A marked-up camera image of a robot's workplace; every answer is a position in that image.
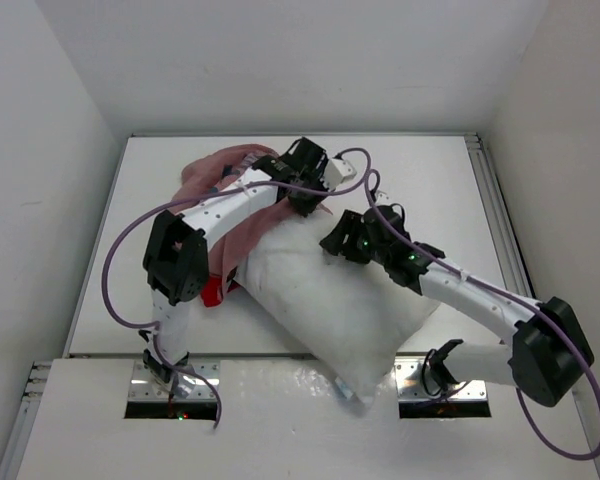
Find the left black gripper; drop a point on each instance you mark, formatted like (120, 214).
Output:
(303, 208)

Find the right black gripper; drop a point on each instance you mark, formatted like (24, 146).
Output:
(353, 235)

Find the white pillow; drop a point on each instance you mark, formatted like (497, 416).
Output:
(351, 317)

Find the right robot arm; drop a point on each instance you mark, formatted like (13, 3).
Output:
(542, 349)

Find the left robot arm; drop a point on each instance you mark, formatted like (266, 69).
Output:
(241, 190)

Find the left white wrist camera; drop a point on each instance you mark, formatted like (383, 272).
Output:
(337, 172)

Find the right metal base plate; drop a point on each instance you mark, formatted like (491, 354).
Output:
(410, 389)

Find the metal base plate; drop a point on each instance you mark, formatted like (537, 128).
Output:
(410, 389)
(146, 388)

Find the aluminium frame rail right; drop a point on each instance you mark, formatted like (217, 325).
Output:
(511, 261)

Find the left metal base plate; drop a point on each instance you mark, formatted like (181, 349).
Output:
(146, 388)

